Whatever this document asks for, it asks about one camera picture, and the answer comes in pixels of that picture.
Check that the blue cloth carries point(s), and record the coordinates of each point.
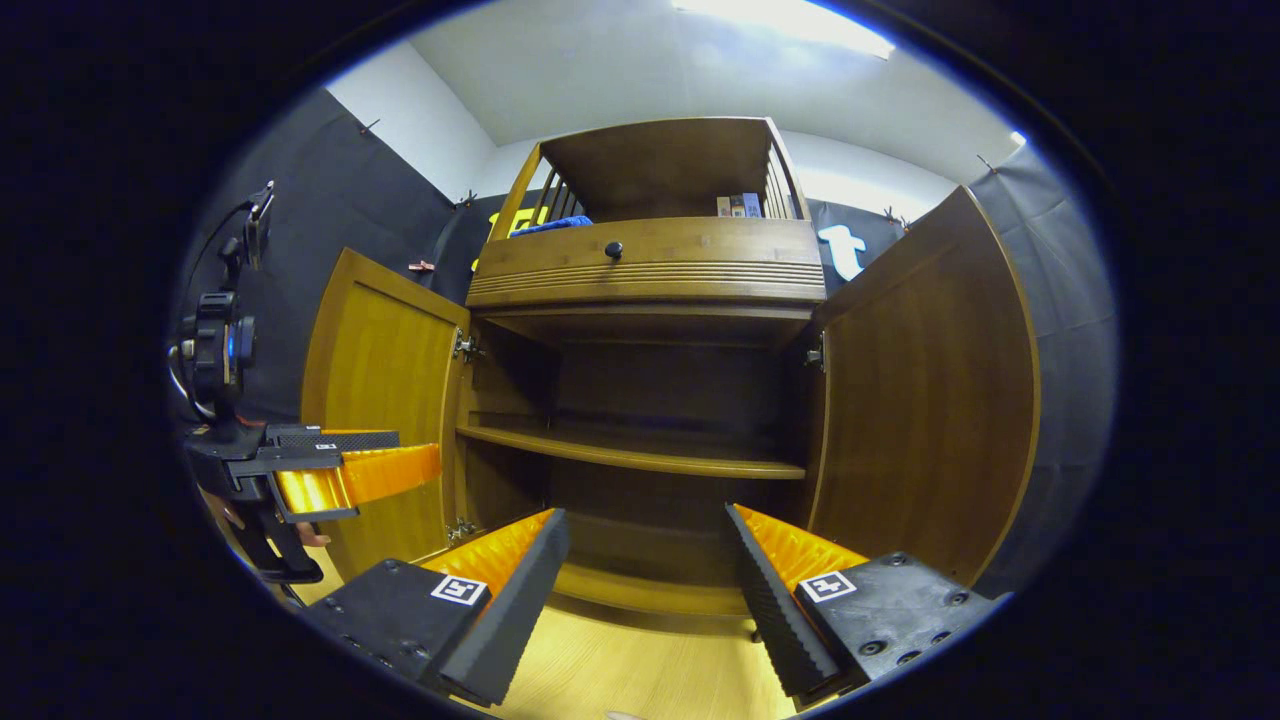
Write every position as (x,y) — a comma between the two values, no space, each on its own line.
(550,226)

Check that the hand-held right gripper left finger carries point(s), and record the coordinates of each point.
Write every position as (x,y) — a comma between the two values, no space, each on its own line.
(520,610)

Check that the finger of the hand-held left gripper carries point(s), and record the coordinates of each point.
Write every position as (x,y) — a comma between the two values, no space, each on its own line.
(390,475)
(330,438)

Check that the blue small book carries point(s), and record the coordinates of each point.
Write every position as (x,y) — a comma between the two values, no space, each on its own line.
(752,205)

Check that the wooden cabinet shelf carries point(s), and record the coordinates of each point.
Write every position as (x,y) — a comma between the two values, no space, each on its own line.
(630,455)

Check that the wooden double-door shoe cabinet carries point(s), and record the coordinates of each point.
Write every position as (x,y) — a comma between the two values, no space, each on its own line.
(650,270)

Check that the black backdrop cloth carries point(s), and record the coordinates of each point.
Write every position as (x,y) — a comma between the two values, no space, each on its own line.
(300,180)

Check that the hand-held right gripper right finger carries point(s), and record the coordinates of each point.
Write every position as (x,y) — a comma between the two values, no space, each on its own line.
(775,610)

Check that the wooden shoe cabinet door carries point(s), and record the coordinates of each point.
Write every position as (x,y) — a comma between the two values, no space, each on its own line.
(385,370)
(930,390)

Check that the metal door hinge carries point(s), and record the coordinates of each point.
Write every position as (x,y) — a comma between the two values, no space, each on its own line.
(815,352)
(462,528)
(468,347)

